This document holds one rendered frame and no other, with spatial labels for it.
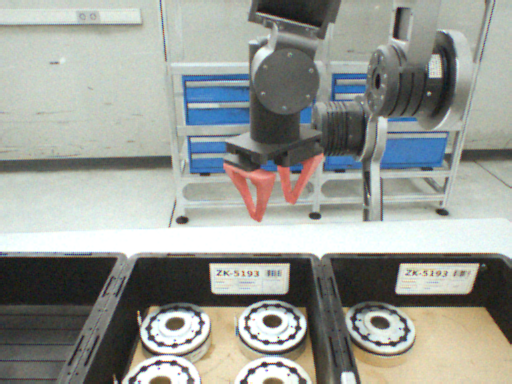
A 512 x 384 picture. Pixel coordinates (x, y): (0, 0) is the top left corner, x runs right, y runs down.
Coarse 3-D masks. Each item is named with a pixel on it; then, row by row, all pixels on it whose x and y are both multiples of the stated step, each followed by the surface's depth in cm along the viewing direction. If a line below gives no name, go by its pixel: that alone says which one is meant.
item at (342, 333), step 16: (336, 256) 64; (352, 256) 64; (368, 256) 64; (384, 256) 64; (400, 256) 64; (416, 256) 64; (432, 256) 64; (448, 256) 64; (464, 256) 64; (480, 256) 64; (496, 256) 64; (336, 288) 58; (336, 304) 55; (336, 320) 52; (352, 352) 48; (352, 368) 46
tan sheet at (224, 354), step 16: (224, 320) 66; (224, 336) 63; (208, 352) 60; (224, 352) 60; (240, 352) 60; (304, 352) 60; (208, 368) 58; (224, 368) 58; (240, 368) 58; (304, 368) 58
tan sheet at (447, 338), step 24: (408, 312) 67; (432, 312) 67; (456, 312) 67; (480, 312) 67; (432, 336) 63; (456, 336) 63; (480, 336) 63; (408, 360) 59; (432, 360) 59; (456, 360) 59; (480, 360) 59; (504, 360) 59
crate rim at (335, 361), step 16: (144, 256) 64; (160, 256) 64; (176, 256) 64; (192, 256) 64; (208, 256) 64; (224, 256) 64; (240, 256) 64; (256, 256) 64; (272, 256) 64; (288, 256) 64; (304, 256) 64; (128, 272) 61; (320, 272) 61; (320, 288) 59; (112, 304) 55; (320, 304) 55; (96, 336) 50; (336, 336) 50; (96, 352) 48; (336, 352) 48; (80, 368) 46; (336, 368) 46
